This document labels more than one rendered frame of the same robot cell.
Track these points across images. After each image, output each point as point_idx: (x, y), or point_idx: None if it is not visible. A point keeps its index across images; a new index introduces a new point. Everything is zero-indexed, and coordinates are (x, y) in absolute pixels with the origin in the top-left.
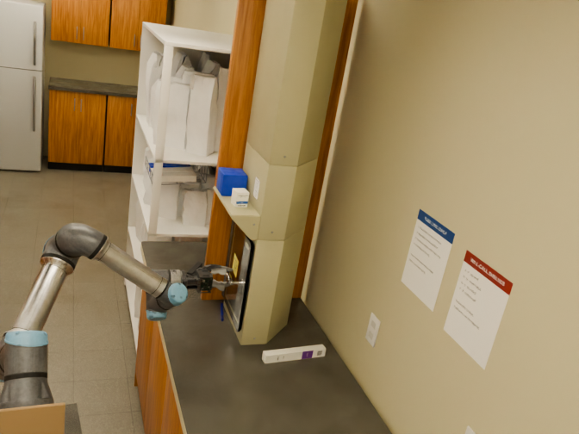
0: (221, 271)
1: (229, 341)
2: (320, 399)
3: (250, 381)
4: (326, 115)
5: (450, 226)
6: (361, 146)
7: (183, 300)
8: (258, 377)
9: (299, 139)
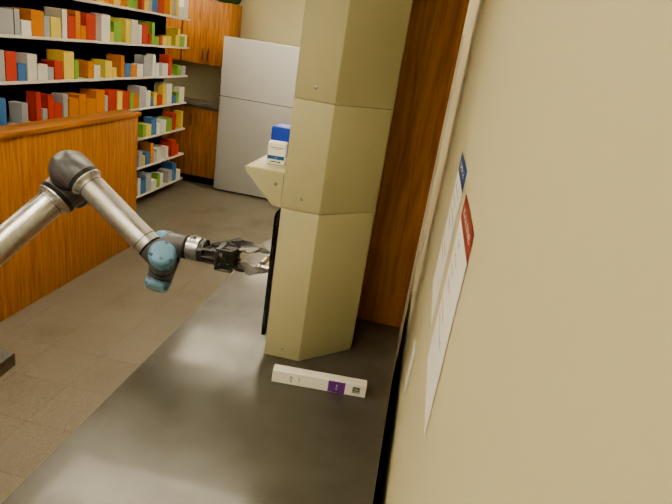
0: (250, 249)
1: (255, 345)
2: (300, 446)
3: (229, 394)
4: (439, 67)
5: (468, 160)
6: (462, 97)
7: (164, 263)
8: (244, 393)
9: (336, 62)
